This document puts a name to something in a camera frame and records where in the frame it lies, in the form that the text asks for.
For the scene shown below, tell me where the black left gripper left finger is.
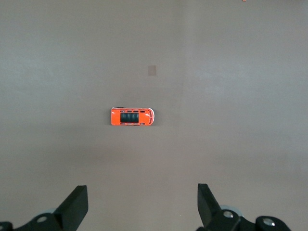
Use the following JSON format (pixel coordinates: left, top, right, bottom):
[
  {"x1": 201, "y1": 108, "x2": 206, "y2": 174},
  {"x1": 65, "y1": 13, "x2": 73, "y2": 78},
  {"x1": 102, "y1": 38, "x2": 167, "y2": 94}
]
[{"x1": 0, "y1": 185, "x2": 89, "y2": 231}]

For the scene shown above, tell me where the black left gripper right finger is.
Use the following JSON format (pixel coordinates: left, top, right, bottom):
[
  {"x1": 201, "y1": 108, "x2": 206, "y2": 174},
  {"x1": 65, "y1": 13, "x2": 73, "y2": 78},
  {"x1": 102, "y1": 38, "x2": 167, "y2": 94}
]
[{"x1": 196, "y1": 183, "x2": 292, "y2": 231}]

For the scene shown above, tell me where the orange toy bus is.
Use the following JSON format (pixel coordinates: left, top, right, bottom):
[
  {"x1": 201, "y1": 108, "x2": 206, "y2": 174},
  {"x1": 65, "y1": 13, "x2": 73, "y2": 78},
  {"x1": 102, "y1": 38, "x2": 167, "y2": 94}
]
[{"x1": 110, "y1": 106, "x2": 155, "y2": 127}]

